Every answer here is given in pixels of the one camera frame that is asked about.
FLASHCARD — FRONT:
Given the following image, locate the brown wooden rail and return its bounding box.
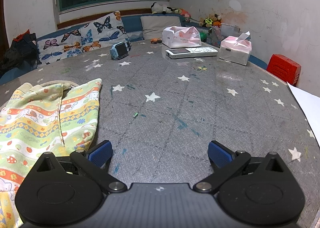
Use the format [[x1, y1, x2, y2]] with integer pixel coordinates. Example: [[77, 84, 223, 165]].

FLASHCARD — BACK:
[[57, 8, 153, 30]]

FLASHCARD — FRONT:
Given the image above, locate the black white plush toy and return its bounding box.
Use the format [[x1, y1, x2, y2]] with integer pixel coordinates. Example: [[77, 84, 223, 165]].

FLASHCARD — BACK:
[[151, 2, 175, 14]]

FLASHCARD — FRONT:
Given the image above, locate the clear plastic box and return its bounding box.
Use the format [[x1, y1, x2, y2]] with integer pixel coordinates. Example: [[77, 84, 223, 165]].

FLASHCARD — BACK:
[[211, 23, 241, 47]]

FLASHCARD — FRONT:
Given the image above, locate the plain grey pillow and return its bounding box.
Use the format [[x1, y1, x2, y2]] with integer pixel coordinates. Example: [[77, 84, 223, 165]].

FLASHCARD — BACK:
[[140, 15, 182, 40]]

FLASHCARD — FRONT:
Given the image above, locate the pink white plastic container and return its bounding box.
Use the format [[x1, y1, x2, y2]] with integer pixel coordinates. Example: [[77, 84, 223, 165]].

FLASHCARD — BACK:
[[162, 26, 202, 49]]

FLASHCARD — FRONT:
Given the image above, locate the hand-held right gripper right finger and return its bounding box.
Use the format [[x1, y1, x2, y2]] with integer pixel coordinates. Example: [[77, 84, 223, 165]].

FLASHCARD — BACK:
[[194, 140, 287, 194]]

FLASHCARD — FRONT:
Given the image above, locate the pastel striped print children's cardigan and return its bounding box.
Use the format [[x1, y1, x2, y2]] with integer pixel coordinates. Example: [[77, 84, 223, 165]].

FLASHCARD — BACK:
[[0, 78, 103, 228]]

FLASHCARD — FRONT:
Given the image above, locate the white paper sheet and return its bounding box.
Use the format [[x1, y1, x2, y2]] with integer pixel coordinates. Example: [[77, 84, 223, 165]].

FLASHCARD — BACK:
[[286, 81, 320, 149]]

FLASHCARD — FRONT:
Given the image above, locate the dark clothes pile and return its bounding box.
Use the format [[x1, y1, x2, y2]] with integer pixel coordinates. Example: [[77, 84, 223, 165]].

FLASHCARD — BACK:
[[0, 30, 40, 79]]

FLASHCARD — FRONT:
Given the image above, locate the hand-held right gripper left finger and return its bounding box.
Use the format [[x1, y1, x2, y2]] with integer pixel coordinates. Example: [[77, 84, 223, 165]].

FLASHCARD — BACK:
[[32, 140, 128, 194]]

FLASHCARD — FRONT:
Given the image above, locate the red box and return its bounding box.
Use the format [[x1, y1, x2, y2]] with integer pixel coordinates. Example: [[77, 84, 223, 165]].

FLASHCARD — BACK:
[[266, 54, 302, 86]]

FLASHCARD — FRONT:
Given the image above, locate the flat white device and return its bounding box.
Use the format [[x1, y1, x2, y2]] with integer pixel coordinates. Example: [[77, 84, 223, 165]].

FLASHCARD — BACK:
[[165, 47, 219, 59]]

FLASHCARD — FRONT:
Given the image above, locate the small pink white tissue pack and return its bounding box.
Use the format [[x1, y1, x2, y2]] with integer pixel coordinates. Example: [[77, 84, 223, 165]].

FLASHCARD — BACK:
[[217, 31, 252, 66]]

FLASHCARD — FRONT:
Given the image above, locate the grey star pattern mat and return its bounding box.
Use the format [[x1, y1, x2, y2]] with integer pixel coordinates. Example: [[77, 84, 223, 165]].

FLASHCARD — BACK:
[[0, 40, 320, 228]]

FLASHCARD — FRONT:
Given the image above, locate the brown teddy bear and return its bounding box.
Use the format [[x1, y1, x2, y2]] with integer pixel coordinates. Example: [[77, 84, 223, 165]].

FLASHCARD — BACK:
[[199, 12, 223, 28]]

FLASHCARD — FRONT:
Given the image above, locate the butterfly print pillow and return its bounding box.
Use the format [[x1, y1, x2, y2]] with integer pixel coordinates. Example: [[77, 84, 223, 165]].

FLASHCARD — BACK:
[[36, 11, 130, 66]]

